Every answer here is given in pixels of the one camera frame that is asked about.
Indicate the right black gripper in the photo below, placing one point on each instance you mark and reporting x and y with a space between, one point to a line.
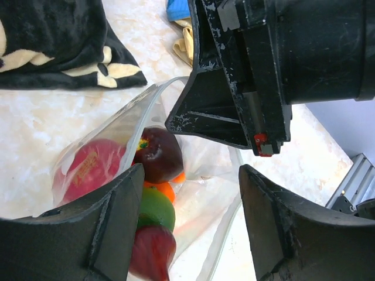
234 93

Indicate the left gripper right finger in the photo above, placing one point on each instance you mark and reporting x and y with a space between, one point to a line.
292 238

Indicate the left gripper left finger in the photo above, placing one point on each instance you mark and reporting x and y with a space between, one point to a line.
90 238

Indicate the small dark red toy fruit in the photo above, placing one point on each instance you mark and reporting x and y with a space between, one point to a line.
152 253

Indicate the dark purple toy fruit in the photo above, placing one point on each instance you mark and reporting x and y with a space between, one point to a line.
160 154

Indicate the green toy lime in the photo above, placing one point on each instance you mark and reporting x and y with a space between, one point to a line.
156 209

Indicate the red toy apple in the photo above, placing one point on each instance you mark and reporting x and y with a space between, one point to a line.
92 166

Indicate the clear polka dot zip bag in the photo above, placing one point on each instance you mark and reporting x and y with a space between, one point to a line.
207 196

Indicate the orange toy fruit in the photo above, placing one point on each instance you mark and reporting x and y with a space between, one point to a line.
168 188

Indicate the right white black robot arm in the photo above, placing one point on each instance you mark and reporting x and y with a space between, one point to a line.
325 50

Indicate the blue yellow cartoon cloth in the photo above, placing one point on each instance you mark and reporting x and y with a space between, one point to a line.
177 12

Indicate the black floral plush pillow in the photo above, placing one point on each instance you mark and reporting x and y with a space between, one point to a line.
63 44

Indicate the aluminium frame rail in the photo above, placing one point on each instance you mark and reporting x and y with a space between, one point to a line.
356 187

